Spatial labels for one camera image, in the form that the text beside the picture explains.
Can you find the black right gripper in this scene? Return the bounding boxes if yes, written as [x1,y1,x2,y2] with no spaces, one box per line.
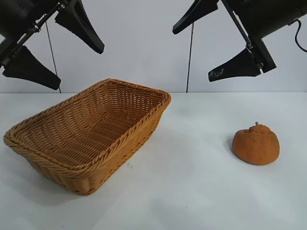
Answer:
[172,0,307,83]

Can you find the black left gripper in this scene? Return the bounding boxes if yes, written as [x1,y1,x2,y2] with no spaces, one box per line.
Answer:
[0,0,105,91]

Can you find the woven wicker basket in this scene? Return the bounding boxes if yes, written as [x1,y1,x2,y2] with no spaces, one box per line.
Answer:
[3,78,172,196]

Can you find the wrinkled orange fruit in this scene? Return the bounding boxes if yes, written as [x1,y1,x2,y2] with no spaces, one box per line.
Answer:
[232,121,281,166]

